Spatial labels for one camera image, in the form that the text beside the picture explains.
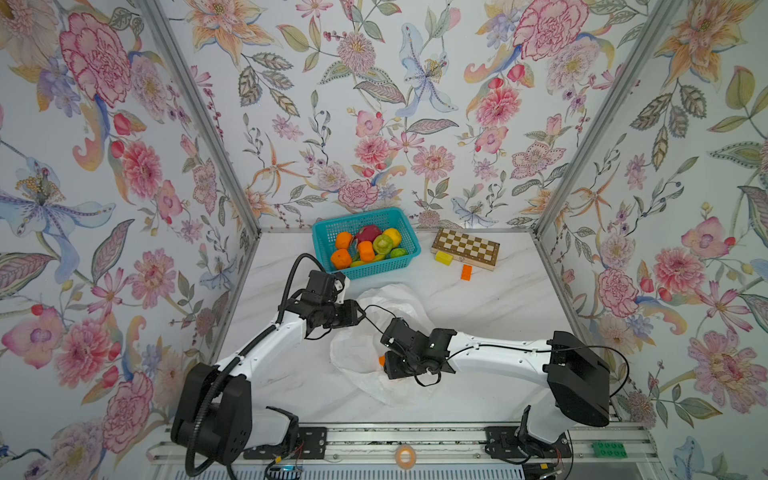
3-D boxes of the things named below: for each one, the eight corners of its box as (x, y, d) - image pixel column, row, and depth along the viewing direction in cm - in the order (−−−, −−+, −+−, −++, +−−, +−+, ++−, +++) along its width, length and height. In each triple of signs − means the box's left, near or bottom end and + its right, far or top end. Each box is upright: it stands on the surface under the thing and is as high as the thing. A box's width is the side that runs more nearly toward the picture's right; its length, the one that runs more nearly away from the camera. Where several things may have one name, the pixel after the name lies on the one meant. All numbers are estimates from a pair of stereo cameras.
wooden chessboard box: (429, 255, 116) (430, 249, 114) (438, 233, 124) (439, 227, 121) (493, 273, 111) (496, 267, 108) (497, 249, 119) (500, 243, 116)
